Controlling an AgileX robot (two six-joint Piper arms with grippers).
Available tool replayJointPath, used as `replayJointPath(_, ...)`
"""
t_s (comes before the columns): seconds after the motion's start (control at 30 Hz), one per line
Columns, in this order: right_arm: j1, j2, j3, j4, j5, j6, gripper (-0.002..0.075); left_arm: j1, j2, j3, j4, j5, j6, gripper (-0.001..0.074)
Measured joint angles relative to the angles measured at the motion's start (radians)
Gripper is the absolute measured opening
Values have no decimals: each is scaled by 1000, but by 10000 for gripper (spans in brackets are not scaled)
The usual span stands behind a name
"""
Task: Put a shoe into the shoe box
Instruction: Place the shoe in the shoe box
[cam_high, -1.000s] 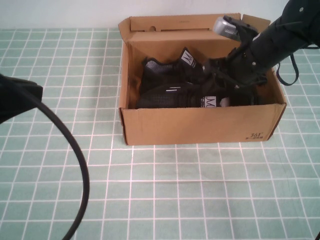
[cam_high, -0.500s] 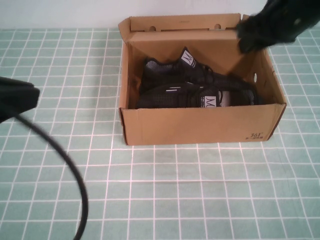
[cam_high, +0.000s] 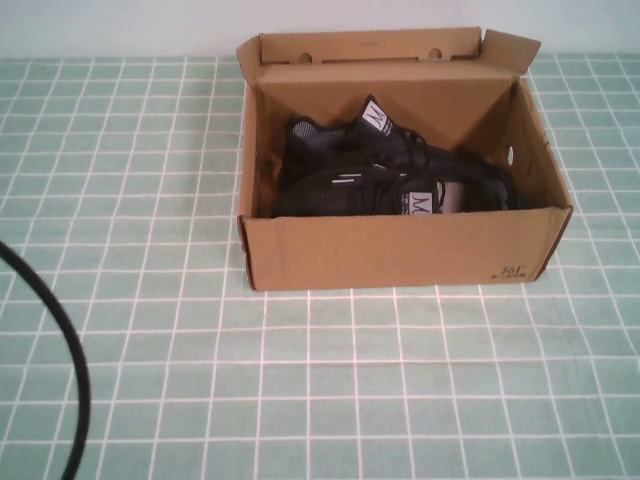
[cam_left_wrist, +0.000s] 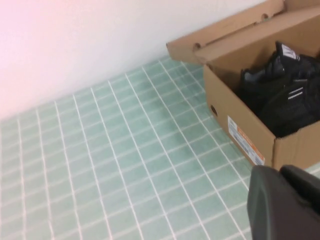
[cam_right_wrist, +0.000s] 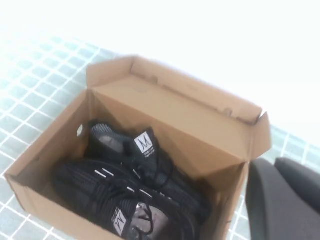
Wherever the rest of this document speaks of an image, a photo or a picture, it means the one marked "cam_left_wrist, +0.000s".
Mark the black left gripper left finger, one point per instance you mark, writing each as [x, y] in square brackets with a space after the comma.
[272, 212]

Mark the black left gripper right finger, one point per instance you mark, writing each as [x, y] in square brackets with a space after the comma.
[302, 185]

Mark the black sneaker white stripes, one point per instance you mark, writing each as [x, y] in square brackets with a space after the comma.
[287, 115]

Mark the brown cardboard shoe box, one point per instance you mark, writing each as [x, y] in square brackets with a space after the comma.
[225, 100]

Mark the black sneaker white tongue label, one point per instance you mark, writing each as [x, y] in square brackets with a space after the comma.
[265, 75]

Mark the green checked tablecloth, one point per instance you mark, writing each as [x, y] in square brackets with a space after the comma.
[100, 162]

